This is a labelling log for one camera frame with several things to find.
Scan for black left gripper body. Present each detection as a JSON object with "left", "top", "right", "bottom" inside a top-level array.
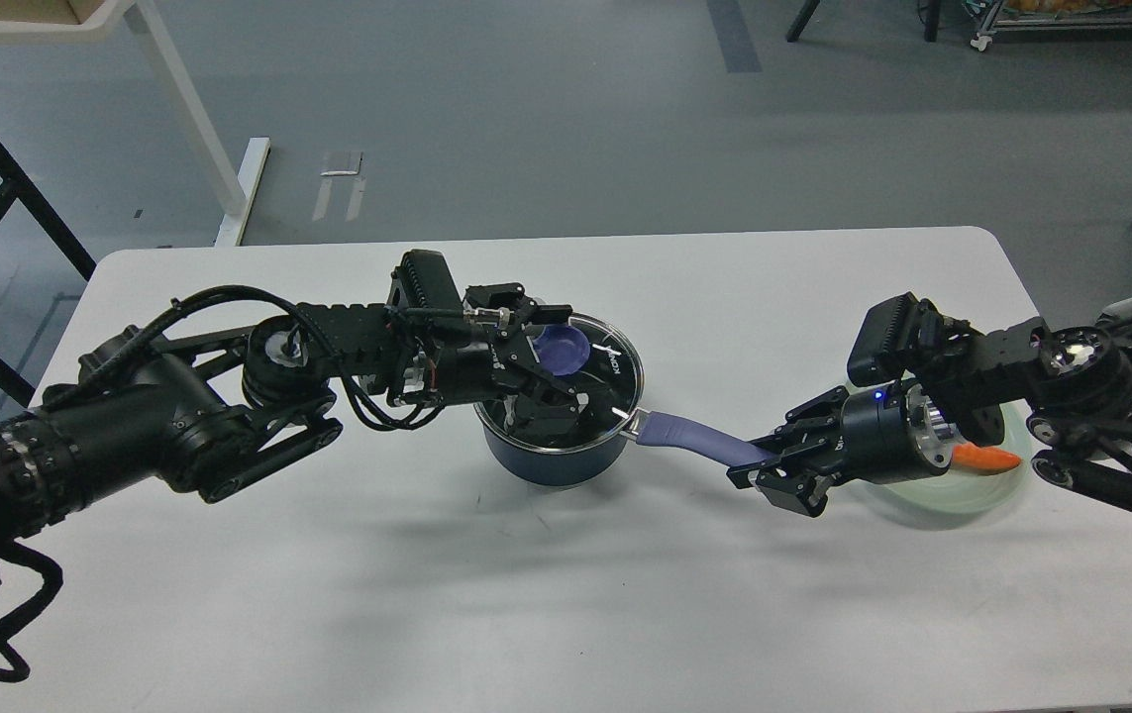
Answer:
[{"left": 425, "top": 319, "right": 528, "bottom": 405}]

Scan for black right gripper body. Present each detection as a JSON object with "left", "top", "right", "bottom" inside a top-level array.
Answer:
[{"left": 839, "top": 385, "right": 923, "bottom": 481}]

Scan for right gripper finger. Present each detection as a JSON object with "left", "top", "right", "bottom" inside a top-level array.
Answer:
[
  {"left": 752, "top": 385, "right": 850, "bottom": 458},
  {"left": 727, "top": 453, "right": 844, "bottom": 518}
]

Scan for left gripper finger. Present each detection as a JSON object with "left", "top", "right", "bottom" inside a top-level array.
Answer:
[
  {"left": 501, "top": 359, "right": 583, "bottom": 444},
  {"left": 464, "top": 283, "right": 548, "bottom": 343}
]

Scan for glass lid purple knob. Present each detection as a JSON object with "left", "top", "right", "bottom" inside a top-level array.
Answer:
[{"left": 478, "top": 312, "right": 646, "bottom": 453}]

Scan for dark blue saucepan purple handle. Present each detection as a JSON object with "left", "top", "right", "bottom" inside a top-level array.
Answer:
[{"left": 478, "top": 396, "right": 774, "bottom": 490}]

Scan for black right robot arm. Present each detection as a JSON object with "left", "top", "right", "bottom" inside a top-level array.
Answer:
[{"left": 727, "top": 293, "right": 1132, "bottom": 516}]

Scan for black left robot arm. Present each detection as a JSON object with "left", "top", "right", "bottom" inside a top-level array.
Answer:
[{"left": 0, "top": 284, "right": 591, "bottom": 682}]

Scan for translucent green plate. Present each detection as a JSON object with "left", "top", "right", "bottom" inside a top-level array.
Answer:
[{"left": 844, "top": 403, "right": 1034, "bottom": 522}]

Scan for orange toy carrot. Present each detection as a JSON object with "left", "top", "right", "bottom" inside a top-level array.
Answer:
[{"left": 951, "top": 443, "right": 1022, "bottom": 475}]

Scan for black stand legs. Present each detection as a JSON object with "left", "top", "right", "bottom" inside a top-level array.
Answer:
[{"left": 783, "top": 1, "right": 954, "bottom": 45}]

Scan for metal wheeled cart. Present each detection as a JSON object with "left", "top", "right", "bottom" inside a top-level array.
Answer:
[{"left": 963, "top": 1, "right": 1132, "bottom": 52}]

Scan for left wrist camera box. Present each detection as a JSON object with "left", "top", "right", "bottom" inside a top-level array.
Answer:
[{"left": 385, "top": 250, "right": 466, "bottom": 329}]

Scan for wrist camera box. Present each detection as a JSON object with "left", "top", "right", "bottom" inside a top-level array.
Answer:
[
  {"left": 846, "top": 292, "right": 943, "bottom": 387},
  {"left": 385, "top": 250, "right": 466, "bottom": 329}
]

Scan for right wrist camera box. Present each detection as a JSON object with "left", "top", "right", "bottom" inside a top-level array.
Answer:
[{"left": 846, "top": 292, "right": 943, "bottom": 387}]

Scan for white desk frame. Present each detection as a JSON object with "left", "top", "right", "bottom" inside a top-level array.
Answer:
[{"left": 0, "top": 1, "right": 272, "bottom": 248}]

